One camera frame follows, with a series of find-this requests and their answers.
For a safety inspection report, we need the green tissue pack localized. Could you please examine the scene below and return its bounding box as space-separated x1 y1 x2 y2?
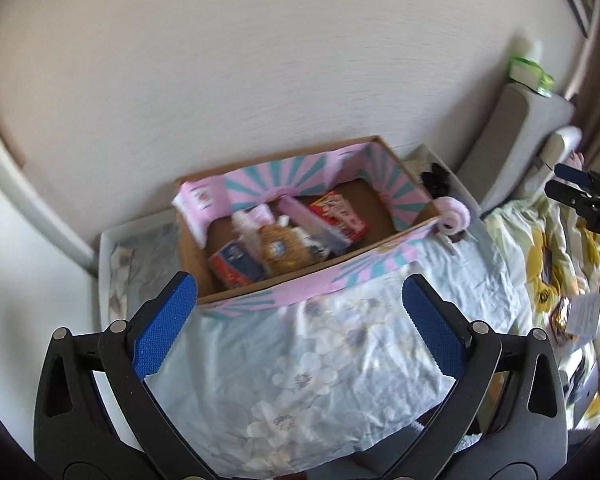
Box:
510 40 556 96

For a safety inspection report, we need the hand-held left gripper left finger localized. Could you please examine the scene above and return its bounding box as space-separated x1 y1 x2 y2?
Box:
33 271 216 480

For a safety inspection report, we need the white paper card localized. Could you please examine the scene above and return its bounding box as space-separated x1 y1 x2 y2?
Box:
567 292 600 336

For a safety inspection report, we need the clear plastic packet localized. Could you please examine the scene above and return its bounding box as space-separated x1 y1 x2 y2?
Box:
295 227 332 261

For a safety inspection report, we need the brown cookie packet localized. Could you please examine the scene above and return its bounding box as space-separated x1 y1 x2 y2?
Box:
257 222 313 276

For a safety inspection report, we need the light blue floral cloth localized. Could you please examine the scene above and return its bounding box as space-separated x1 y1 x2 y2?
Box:
107 220 531 480

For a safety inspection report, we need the black hair clip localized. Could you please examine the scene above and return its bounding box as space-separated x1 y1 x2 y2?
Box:
421 162 453 196

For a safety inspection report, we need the red blue snack box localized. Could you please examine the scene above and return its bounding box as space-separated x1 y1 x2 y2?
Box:
208 240 268 291

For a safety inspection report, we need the gold foil packet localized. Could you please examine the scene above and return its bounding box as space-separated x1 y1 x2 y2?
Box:
550 297 573 333

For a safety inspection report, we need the white door frame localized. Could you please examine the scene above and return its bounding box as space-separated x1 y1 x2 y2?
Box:
0 95 98 276

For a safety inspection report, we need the yellow floral blanket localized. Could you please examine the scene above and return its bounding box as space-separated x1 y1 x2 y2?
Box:
482 180 600 431

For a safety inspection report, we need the pink teal striped cardboard box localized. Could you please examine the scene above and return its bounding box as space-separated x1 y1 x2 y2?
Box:
172 134 453 318

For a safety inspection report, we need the red white snack box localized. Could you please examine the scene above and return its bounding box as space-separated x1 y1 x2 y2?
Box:
307 190 372 243

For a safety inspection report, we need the white padded armrest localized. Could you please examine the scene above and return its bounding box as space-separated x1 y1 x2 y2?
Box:
522 126 583 196

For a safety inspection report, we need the pink sock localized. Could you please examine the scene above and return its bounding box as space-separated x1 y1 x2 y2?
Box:
247 205 277 226
432 196 470 238

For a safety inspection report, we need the long lilac box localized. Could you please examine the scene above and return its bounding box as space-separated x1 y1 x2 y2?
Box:
279 196 351 256

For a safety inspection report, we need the grey headboard cushion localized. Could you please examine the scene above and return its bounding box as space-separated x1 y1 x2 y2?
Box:
480 82 576 216

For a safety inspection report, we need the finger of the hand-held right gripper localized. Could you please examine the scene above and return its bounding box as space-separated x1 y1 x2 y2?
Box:
554 163 592 187
545 180 597 213

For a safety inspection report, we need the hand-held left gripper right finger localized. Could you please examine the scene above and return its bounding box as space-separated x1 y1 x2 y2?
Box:
380 274 568 480

